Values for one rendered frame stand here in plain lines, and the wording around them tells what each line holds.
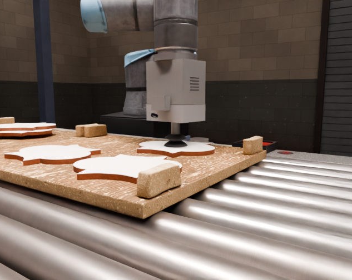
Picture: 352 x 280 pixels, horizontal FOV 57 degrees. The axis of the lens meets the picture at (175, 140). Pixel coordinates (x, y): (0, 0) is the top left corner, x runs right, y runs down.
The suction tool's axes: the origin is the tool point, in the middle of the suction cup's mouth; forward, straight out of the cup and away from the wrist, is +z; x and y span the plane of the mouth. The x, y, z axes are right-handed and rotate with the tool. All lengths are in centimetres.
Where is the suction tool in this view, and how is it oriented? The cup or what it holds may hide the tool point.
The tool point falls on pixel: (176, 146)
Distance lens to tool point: 58.6
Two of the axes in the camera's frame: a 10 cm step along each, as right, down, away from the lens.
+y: 7.6, 0.9, -6.5
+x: 6.5, -1.1, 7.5
